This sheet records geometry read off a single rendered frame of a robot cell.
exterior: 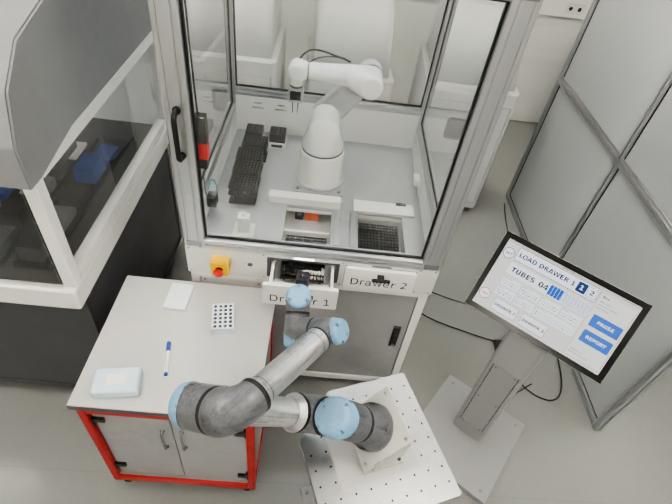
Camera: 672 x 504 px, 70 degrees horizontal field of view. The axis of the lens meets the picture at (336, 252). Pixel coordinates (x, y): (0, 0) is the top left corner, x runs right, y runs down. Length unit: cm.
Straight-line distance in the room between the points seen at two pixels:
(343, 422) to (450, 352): 160
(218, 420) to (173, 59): 99
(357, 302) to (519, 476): 120
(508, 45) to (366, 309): 122
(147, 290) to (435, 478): 129
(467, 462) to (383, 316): 85
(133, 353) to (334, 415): 81
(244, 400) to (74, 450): 158
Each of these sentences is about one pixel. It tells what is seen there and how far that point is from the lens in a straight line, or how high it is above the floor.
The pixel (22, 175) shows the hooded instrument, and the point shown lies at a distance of 163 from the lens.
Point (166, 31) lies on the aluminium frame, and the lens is 151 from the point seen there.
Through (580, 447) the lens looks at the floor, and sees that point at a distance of 296.
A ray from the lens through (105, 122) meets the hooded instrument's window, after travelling 213.
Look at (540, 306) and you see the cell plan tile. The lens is 186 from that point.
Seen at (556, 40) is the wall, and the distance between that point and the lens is 523.
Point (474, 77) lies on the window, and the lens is 153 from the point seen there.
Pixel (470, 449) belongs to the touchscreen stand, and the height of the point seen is 4.
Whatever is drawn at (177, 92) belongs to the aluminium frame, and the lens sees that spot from 158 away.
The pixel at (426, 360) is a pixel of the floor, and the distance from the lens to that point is 287.
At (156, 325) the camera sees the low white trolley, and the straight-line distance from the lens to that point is 196.
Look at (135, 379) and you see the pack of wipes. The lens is 179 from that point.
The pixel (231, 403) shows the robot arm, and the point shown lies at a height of 128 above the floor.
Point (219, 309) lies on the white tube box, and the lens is 193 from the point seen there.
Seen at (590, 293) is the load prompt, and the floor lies 115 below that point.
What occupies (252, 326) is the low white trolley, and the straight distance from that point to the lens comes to 192.
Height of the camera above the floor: 230
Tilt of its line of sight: 44 degrees down
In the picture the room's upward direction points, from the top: 9 degrees clockwise
